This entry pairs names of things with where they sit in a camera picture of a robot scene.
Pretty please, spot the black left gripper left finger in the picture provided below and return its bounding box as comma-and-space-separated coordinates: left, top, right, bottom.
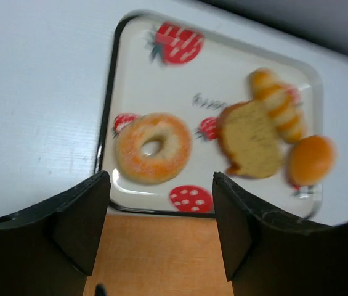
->
0, 171, 111, 295

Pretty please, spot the striped croissant bread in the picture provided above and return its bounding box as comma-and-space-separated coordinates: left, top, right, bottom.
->
248, 68, 306, 144

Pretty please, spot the bread slice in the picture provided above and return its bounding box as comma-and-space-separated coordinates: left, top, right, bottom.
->
216, 101, 283, 179

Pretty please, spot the round orange bun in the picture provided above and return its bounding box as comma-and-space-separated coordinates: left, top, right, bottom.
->
286, 135, 336, 187

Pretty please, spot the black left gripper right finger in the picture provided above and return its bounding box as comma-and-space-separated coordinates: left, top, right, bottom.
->
212, 173, 348, 295

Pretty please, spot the white strawberry print tray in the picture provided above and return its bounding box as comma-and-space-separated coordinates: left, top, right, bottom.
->
96, 12, 323, 218

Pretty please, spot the orange cloth placemat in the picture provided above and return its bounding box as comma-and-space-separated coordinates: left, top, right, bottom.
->
83, 215, 233, 295

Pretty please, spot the sugared ring donut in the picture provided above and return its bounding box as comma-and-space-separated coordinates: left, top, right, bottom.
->
115, 113, 193, 185

